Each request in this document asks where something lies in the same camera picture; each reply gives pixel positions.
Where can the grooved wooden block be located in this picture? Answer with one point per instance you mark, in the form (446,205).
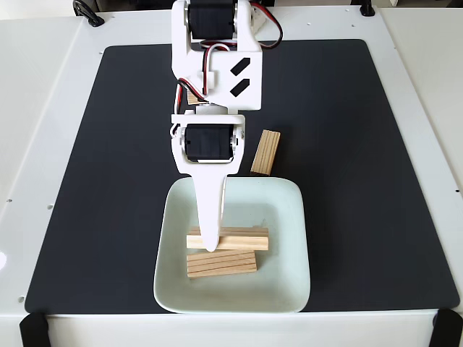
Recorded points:
(246,240)
(224,265)
(191,98)
(266,152)

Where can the pale green square plate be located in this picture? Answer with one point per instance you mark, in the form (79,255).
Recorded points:
(285,231)

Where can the black rubber mat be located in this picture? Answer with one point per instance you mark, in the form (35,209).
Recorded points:
(108,180)

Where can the large black table clamp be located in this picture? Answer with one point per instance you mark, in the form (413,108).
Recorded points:
(97,21)

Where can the small black table clamp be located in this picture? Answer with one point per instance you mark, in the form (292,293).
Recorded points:
(367,9)

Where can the black corner bracket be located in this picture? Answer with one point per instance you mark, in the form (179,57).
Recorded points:
(34,330)
(448,329)

